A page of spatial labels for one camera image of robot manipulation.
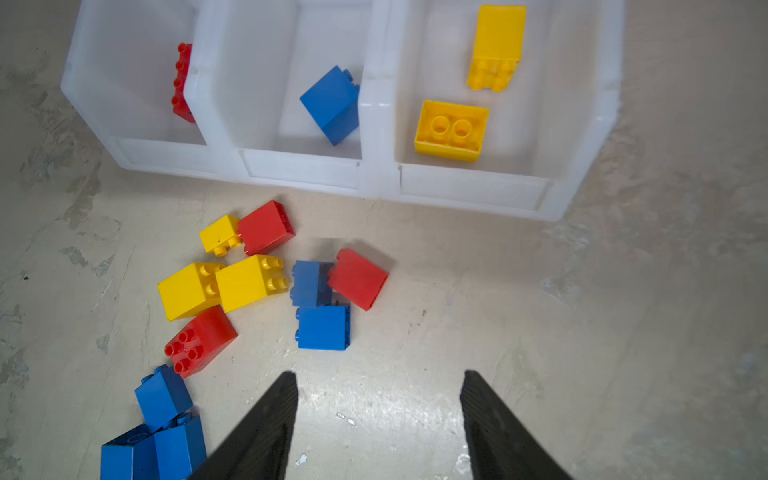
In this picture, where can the red lego top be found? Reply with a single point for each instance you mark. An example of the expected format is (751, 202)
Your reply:
(265, 229)

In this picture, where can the white plastic bin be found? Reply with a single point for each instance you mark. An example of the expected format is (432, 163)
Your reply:
(251, 62)
(119, 76)
(544, 131)

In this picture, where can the small yellow lego top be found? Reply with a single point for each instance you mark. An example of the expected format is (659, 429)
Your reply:
(221, 236)

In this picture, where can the blue lego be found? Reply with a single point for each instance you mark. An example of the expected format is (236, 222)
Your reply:
(131, 455)
(332, 102)
(180, 448)
(311, 288)
(324, 327)
(162, 396)

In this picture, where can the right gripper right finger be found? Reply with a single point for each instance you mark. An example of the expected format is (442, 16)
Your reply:
(499, 445)

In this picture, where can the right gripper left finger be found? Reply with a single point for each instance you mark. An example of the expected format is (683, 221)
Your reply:
(259, 446)

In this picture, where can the right white plastic bin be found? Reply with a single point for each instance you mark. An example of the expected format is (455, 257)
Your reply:
(544, 131)

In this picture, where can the long red lego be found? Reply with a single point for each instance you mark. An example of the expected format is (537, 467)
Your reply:
(178, 102)

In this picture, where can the middle white plastic bin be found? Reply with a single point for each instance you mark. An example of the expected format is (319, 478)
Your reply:
(251, 62)

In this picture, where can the left white plastic bin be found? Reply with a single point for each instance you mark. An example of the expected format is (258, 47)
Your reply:
(119, 76)

